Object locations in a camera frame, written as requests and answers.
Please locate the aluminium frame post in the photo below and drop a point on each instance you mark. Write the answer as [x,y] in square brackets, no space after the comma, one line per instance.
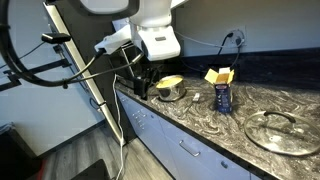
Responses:
[83,71]

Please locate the black stand panel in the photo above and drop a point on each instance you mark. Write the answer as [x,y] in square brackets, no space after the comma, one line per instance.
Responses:
[83,30]

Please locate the black camera on stand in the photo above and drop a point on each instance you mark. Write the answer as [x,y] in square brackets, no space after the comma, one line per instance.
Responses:
[55,37]

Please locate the black floor object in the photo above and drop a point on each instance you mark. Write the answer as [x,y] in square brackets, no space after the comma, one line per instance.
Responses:
[91,171]

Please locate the blue pasta box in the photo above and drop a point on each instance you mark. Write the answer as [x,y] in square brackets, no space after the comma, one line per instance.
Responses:
[223,98]

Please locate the black furniture block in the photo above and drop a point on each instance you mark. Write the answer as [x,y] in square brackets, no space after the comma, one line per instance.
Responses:
[13,156]

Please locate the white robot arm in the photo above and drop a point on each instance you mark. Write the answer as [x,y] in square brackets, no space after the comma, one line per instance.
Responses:
[153,13]

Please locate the glass pot lid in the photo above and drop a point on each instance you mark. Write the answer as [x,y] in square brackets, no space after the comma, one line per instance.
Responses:
[283,140]

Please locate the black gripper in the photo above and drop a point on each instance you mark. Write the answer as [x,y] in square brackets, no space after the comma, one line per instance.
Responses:
[152,68]

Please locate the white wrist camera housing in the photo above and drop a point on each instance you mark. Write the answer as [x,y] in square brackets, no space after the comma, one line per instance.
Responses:
[111,41]

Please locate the white wall outlet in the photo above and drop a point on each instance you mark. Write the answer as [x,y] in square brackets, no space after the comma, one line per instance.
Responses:
[243,31]

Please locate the silver metal utensil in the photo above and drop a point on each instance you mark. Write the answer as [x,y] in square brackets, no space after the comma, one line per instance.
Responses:
[196,97]

